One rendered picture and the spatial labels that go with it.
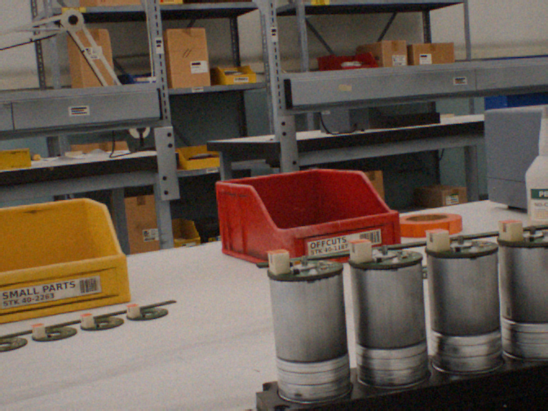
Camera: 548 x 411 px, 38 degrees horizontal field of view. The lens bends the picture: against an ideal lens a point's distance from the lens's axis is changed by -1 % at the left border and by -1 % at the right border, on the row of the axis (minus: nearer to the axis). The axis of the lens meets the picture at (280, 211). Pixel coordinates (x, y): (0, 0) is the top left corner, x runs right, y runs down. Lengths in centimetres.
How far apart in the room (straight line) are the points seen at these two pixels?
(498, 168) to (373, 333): 53
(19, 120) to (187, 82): 206
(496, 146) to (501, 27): 535
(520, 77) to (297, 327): 312
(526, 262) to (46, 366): 24
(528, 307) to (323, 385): 8
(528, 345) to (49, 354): 25
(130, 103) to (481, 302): 234
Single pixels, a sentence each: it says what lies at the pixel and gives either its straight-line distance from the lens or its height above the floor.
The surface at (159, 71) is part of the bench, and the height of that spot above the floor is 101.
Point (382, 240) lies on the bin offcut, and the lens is 60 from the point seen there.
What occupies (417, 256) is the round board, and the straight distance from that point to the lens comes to 27.
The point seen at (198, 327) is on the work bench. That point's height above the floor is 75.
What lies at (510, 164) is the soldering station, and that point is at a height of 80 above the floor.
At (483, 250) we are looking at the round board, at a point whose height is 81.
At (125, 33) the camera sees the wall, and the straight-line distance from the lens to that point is 481.
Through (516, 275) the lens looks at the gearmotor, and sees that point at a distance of 29.
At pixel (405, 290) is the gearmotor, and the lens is 26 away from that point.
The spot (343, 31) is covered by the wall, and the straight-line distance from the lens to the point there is 537.
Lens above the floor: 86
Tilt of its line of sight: 7 degrees down
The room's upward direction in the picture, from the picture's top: 5 degrees counter-clockwise
